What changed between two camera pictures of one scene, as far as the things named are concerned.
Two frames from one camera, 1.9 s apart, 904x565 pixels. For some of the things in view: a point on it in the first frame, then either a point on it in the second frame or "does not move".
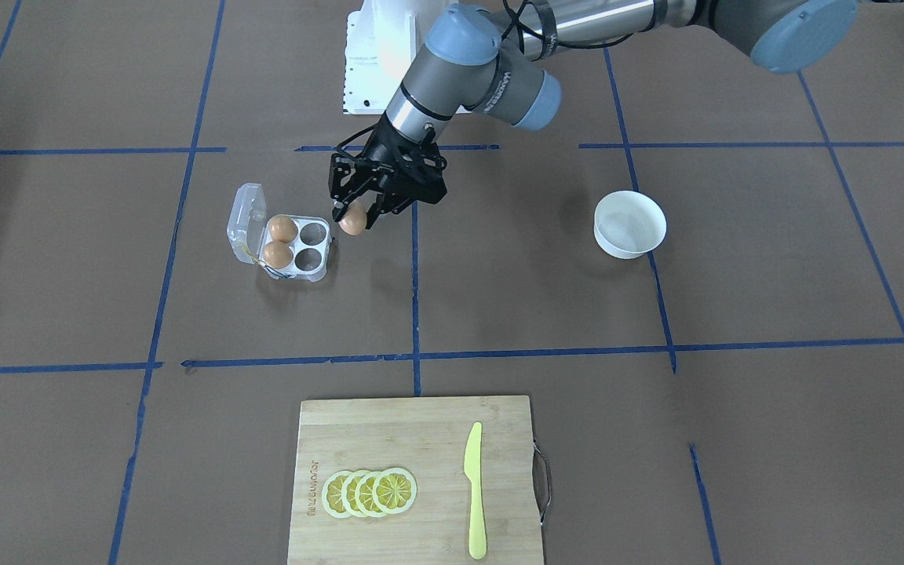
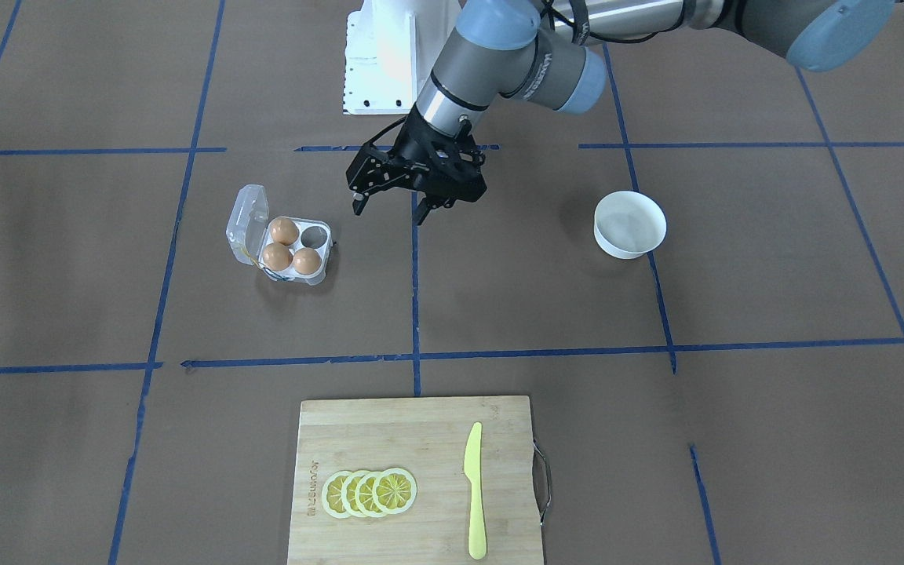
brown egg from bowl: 355,219 to 307,261
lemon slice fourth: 332,493 does not move
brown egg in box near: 278,255 does not move
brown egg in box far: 282,228 does not move
